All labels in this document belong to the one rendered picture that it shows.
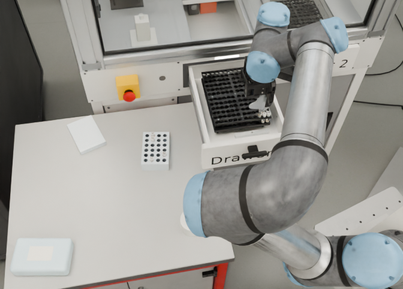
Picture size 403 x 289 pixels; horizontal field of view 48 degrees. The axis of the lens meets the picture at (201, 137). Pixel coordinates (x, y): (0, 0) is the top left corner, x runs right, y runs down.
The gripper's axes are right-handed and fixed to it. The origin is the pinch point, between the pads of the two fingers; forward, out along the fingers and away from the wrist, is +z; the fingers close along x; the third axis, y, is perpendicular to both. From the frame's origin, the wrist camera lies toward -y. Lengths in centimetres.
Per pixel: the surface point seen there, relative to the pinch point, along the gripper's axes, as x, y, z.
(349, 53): -20.7, -37.4, 4.7
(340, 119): -23, -47, 46
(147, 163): 4.2, 36.0, 14.8
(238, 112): -2.6, 6.5, 4.7
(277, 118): -0.2, -5.6, 7.4
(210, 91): -12.6, 13.0, 4.8
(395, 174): -15, -87, 91
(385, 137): -41, -94, 95
